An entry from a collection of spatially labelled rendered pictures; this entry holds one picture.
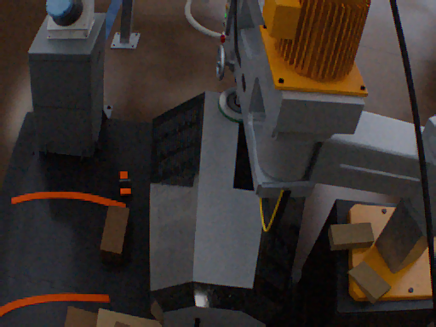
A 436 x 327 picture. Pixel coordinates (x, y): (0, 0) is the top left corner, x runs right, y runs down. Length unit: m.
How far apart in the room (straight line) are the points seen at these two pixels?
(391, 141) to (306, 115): 0.41
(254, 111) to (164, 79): 2.01
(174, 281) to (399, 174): 0.95
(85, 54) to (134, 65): 1.23
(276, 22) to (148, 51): 2.87
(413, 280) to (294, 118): 1.15
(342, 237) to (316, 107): 0.92
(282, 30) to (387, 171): 0.67
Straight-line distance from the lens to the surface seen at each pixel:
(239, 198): 2.38
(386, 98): 4.39
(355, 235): 2.40
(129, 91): 3.93
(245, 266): 2.21
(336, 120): 1.61
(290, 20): 1.44
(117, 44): 4.31
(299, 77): 1.57
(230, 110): 2.65
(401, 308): 2.41
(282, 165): 1.86
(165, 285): 2.25
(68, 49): 2.99
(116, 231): 3.07
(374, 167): 1.87
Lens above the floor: 2.72
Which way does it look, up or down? 50 degrees down
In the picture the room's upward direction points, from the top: 11 degrees clockwise
